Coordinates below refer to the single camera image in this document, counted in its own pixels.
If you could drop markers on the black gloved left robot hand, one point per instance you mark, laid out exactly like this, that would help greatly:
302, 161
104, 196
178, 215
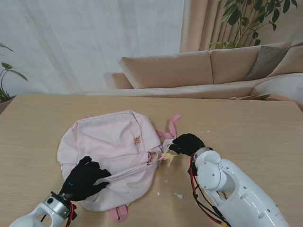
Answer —
85, 179

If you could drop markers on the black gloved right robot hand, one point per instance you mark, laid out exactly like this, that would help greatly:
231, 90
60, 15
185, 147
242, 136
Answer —
189, 144

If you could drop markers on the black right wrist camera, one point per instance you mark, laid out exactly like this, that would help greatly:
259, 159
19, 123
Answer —
193, 170

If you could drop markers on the tall small-leaved green plant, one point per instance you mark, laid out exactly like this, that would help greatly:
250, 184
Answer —
236, 14

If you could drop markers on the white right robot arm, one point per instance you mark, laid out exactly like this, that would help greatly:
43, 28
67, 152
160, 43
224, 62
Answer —
236, 186

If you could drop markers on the yellow yarn zipper pull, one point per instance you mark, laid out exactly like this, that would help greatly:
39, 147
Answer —
168, 156

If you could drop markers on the white beanbag cushion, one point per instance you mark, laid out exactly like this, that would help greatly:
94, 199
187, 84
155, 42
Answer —
279, 87

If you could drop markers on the beige pleated curtain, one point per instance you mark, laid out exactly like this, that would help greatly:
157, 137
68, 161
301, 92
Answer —
203, 23

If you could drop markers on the thin white paper strip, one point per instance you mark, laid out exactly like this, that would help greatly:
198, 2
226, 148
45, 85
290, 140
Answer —
200, 132

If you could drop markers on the beige sofa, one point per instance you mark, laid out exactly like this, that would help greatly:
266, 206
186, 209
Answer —
165, 71

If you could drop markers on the grey sofa cushion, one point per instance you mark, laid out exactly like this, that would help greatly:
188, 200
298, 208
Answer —
265, 61

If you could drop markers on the pink fabric backpack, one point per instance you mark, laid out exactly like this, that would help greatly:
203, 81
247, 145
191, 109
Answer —
106, 137

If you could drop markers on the white sheer curtain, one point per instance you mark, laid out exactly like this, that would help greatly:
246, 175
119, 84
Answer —
82, 42

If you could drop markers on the flat brown cardboard piece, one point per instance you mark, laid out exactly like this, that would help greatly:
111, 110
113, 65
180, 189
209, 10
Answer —
255, 96

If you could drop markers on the broad-leaved green plant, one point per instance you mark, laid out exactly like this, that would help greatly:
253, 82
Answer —
14, 71

